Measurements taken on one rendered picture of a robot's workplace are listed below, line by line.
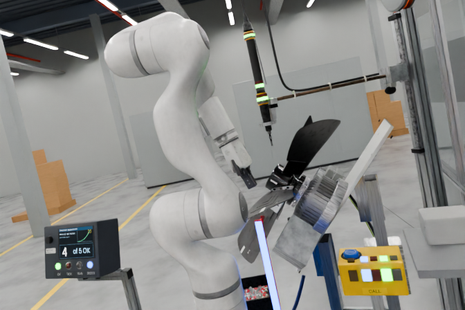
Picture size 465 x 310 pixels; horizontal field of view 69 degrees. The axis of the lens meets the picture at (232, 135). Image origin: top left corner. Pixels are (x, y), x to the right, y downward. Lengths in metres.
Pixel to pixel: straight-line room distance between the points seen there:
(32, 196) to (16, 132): 1.20
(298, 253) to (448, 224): 0.58
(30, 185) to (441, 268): 6.70
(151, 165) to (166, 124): 8.21
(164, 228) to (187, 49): 0.39
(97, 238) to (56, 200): 8.03
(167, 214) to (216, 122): 0.43
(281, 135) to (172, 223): 6.24
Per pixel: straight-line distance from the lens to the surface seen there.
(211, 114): 1.11
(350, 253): 1.03
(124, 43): 0.75
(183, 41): 0.71
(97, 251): 1.31
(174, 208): 0.78
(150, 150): 8.88
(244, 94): 6.90
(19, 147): 7.22
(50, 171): 9.23
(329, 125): 1.32
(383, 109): 9.50
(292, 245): 1.34
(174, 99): 0.71
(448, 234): 1.55
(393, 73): 1.61
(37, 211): 7.30
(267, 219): 1.46
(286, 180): 1.41
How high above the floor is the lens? 1.53
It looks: 4 degrees down
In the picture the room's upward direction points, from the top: 12 degrees counter-clockwise
